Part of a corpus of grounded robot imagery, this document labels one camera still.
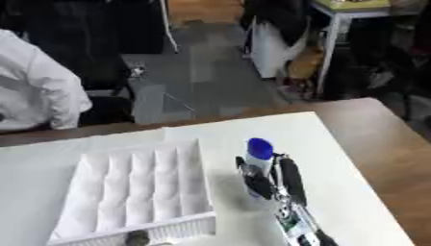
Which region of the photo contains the white bottle with blue cap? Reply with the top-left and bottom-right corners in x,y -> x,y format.
242,137 -> 276,199

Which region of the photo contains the white table with yellow top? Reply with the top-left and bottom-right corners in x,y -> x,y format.
308,0 -> 394,97

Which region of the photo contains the white bag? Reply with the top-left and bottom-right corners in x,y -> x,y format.
247,15 -> 312,80

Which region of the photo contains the black office chair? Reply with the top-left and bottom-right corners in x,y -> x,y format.
21,0 -> 139,127

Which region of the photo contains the person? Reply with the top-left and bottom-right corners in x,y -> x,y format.
0,28 -> 94,133

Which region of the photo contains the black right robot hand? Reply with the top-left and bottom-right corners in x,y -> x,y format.
234,153 -> 310,207

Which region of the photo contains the white compartment drawer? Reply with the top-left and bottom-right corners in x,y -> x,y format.
45,138 -> 219,246

